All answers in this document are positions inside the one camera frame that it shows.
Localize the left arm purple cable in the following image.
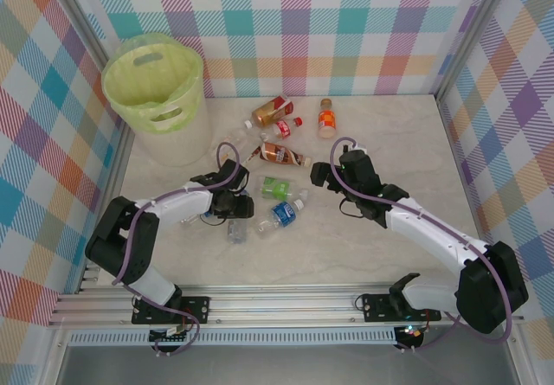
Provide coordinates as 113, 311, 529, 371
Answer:
113, 141, 243, 357

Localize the aluminium frame post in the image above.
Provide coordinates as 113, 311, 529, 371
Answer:
432, 0, 519, 100
50, 0, 131, 131

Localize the small circuit board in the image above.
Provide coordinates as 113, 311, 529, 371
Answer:
394, 324, 426, 348
148, 324, 192, 346

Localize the clear bottle orange white label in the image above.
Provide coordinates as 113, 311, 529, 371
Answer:
215, 127, 261, 166

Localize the clear bottle lime green label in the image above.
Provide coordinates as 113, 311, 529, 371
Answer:
259, 176, 310, 201

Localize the white slotted cable duct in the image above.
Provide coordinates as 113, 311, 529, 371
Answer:
68, 331, 402, 347

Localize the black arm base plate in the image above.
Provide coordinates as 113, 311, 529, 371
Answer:
360, 292, 443, 323
131, 296, 211, 326

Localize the red gold tea bottle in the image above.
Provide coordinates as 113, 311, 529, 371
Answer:
243, 93, 296, 130

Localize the aluminium side rail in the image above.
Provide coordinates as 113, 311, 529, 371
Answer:
76, 123, 135, 295

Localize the grey metal panel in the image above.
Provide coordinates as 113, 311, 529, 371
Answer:
54, 344, 523, 385

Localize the aluminium mounting rail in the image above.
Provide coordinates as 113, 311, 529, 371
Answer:
46, 279, 525, 330

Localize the left gripper thin black cable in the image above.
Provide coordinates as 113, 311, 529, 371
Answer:
200, 212, 229, 227

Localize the red label cola bottle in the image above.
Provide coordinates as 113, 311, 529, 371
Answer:
259, 116, 303, 142

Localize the orange bottle brown cap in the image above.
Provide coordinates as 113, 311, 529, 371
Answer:
318, 98, 338, 140

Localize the right gripper thin black cable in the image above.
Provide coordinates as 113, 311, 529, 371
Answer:
338, 197, 365, 221

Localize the brown coffee drink bottle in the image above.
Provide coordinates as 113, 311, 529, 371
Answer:
258, 141, 312, 168

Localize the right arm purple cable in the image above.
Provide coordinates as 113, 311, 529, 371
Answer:
331, 137, 514, 354

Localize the gripper thin black cable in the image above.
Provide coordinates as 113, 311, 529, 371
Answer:
200, 212, 229, 227
338, 197, 365, 221

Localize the green plastic bin liner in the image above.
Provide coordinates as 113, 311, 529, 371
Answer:
100, 32, 204, 135

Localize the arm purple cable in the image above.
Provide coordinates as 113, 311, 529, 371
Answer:
113, 141, 243, 357
331, 137, 514, 354

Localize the cream ribbed plastic bin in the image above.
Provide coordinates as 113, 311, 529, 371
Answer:
101, 33, 214, 168

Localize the tall bottle pale blue cap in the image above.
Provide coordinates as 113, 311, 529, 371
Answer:
226, 218, 248, 245

